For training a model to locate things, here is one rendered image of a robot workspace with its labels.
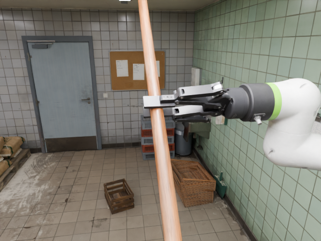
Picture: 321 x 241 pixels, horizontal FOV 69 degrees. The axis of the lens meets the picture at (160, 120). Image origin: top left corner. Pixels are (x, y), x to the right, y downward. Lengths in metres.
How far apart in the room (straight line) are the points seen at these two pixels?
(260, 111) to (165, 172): 0.27
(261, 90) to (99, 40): 4.03
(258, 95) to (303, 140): 0.17
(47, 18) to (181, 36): 2.32
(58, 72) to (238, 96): 4.21
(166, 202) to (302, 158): 0.38
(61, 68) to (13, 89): 0.96
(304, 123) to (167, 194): 0.38
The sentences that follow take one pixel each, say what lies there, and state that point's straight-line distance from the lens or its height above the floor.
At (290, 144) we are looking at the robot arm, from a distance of 0.66.
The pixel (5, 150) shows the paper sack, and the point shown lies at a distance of 4.58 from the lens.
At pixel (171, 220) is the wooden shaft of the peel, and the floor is 1.77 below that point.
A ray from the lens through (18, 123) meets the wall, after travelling 5.09.
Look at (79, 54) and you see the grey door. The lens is 4.50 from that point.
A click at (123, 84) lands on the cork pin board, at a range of 4.49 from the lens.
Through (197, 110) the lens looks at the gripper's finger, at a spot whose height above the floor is 1.89.
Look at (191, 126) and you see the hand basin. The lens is 3.62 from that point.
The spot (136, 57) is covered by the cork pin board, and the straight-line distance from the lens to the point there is 4.44.
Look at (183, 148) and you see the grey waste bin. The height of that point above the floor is 0.15.
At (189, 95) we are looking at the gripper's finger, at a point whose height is 1.94.
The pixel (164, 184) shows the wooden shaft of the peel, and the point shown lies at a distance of 0.44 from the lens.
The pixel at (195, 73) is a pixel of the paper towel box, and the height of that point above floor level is 1.56.
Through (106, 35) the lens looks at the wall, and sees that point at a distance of 4.46.
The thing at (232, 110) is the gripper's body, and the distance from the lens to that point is 0.55.
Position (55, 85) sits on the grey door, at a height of 1.32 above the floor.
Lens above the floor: 2.05
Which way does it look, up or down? 18 degrees down
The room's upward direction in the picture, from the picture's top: straight up
